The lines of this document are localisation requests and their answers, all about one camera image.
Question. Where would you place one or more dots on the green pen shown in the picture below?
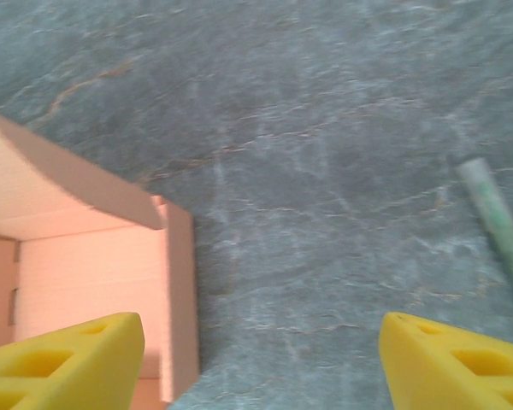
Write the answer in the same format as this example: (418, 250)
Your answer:
(491, 213)

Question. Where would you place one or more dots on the orange cardboard paper box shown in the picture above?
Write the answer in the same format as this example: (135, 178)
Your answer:
(90, 265)

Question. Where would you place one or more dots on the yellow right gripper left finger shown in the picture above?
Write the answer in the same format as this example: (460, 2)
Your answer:
(90, 376)

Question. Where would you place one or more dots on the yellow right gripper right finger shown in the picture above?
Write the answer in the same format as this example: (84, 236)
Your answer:
(423, 371)

